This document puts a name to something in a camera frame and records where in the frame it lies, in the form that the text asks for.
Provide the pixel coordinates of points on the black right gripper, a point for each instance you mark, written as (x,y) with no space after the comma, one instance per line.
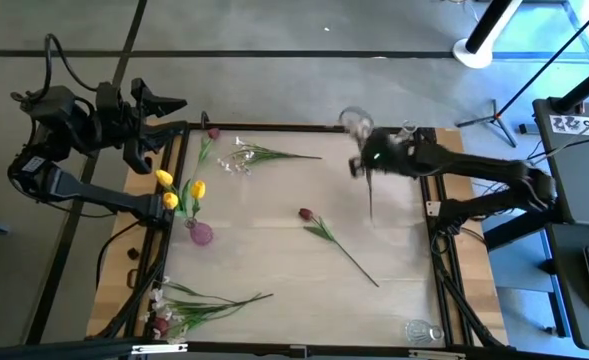
(389,152)

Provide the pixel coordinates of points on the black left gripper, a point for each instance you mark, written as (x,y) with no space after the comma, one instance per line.
(114,115)

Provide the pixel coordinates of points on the red artificial tulip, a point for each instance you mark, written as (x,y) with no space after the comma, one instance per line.
(161,327)
(214,133)
(305,214)

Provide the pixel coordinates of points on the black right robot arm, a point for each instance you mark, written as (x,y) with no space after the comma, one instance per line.
(474,165)

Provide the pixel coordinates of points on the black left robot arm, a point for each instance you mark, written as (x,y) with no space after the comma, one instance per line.
(99,197)

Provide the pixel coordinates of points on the purple glass vase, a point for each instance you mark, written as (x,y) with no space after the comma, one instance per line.
(201,232)

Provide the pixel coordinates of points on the round clear glass vase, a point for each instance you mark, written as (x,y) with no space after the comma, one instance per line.
(421,332)

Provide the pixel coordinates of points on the small black block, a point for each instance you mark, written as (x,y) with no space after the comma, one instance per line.
(133,253)

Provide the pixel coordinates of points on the thin black tripod stand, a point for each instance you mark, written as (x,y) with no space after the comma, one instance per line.
(495,117)

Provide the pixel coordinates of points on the small black hook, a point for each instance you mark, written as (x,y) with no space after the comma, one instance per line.
(132,279)

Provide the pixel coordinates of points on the small grey box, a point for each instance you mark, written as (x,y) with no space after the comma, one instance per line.
(529,129)

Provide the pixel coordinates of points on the grey laptop with sticker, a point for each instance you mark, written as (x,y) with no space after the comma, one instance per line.
(584,175)

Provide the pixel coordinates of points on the thick black pole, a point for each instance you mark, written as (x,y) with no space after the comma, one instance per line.
(584,85)

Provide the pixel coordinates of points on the black overhead rig beam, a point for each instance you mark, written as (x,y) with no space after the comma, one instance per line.
(49,349)

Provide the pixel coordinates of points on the black frame clamp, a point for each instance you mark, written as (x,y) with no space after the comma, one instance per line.
(204,120)

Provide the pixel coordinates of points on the black metal table frame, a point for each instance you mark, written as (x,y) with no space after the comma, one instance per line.
(299,127)

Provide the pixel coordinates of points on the white frame corner plate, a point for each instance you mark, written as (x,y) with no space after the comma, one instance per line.
(433,208)

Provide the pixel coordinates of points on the black side table frame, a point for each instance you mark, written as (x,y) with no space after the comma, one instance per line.
(519,235)

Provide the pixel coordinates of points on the silver beam bracket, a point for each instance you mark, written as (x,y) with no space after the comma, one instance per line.
(159,348)
(436,355)

